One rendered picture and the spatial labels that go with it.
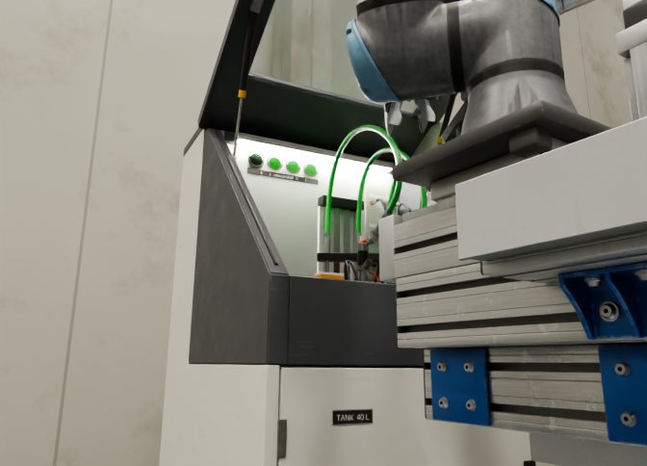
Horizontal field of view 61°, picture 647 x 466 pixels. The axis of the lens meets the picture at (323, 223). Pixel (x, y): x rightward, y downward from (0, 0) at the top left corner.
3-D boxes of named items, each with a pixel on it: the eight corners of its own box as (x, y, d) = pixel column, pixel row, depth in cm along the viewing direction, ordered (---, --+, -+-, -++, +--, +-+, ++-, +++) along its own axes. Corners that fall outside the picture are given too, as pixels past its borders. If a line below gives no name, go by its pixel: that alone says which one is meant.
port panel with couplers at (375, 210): (372, 277, 167) (370, 181, 175) (366, 279, 170) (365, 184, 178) (406, 280, 173) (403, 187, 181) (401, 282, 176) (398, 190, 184)
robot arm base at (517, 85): (615, 150, 64) (606, 74, 67) (533, 119, 57) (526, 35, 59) (510, 184, 77) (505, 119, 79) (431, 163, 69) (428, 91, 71)
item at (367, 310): (288, 365, 96) (290, 274, 100) (278, 365, 100) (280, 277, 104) (542, 367, 123) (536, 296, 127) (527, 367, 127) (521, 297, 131)
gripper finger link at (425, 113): (430, 141, 119) (424, 102, 113) (418, 131, 124) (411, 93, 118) (444, 135, 119) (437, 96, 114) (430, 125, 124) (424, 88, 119)
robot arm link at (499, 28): (571, 50, 62) (558, -51, 65) (450, 69, 66) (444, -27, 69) (561, 98, 73) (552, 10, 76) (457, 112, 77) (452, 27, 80)
